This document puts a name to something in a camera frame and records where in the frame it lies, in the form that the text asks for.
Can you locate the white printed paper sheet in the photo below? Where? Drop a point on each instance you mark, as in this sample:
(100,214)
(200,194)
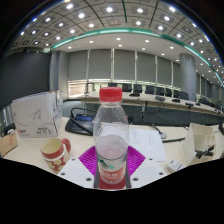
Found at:
(146,143)

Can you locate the clear red-capped water bottle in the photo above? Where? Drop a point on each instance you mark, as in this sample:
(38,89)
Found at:
(111,133)

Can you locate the group of black office chairs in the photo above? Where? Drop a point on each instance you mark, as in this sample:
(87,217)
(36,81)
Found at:
(153,89)

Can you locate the black pen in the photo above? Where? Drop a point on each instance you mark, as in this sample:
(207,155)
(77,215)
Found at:
(173,140)

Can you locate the white open cardboard box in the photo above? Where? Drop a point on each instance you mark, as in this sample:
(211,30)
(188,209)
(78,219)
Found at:
(196,138)

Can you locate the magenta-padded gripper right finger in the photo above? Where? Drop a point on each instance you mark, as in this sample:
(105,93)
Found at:
(146,170)

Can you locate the long curved conference desk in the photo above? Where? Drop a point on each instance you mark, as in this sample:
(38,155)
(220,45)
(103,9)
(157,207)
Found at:
(173,106)

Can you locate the group of round ceiling lights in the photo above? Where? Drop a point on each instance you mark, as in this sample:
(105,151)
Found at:
(109,9)

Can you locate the red flower-patterned mug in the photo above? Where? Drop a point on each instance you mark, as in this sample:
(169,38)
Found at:
(55,155)

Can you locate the black conference microphone console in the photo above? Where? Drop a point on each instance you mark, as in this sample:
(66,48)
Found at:
(78,125)

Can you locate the white paper carton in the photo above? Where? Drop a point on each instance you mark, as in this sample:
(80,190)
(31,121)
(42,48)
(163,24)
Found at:
(35,115)

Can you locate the white remote control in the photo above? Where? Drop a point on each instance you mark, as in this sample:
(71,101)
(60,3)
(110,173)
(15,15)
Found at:
(175,165)

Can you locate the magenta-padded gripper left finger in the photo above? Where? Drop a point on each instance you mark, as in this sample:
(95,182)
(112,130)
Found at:
(76,170)

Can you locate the brown paper envelope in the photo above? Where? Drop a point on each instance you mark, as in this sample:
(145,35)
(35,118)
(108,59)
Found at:
(8,145)

